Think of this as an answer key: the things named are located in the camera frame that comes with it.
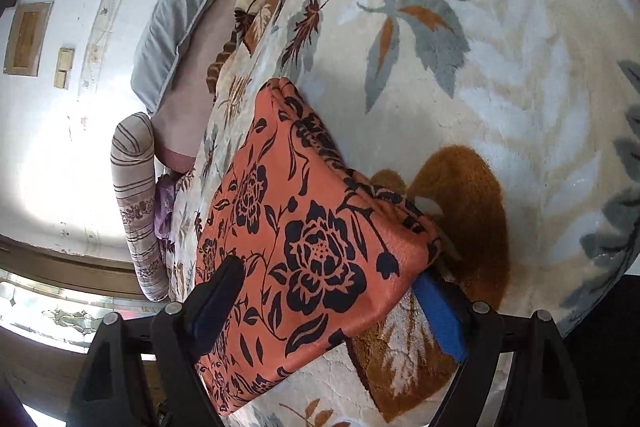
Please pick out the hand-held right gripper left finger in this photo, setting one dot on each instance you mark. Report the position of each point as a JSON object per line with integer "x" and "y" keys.
{"x": 210, "y": 322}

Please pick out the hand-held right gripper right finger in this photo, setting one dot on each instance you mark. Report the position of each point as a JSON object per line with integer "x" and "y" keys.
{"x": 442, "y": 319}

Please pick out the orange floral blouse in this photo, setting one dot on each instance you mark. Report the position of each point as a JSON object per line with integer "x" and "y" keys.
{"x": 310, "y": 247}

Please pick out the purple cloth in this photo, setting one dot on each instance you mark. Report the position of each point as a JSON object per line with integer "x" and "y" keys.
{"x": 164, "y": 207}

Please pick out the striped floral pillow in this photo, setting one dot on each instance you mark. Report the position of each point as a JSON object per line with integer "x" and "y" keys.
{"x": 137, "y": 207}

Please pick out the stained glass window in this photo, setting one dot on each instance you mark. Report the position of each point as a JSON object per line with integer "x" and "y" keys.
{"x": 60, "y": 314}

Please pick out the pink bed sheet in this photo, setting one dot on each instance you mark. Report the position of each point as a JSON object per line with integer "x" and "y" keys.
{"x": 200, "y": 82}

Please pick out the leaf print blanket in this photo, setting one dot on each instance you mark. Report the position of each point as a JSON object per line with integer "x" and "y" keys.
{"x": 500, "y": 82}

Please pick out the grey pillow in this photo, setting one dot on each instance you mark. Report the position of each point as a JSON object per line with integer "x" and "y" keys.
{"x": 190, "y": 7}

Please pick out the wooden window frame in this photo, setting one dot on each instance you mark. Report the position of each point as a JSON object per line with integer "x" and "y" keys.
{"x": 60, "y": 264}

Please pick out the beige wall switch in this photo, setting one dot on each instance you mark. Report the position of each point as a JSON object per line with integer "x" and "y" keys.
{"x": 64, "y": 68}

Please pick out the framed wall panel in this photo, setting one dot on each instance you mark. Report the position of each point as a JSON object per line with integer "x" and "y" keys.
{"x": 27, "y": 39}

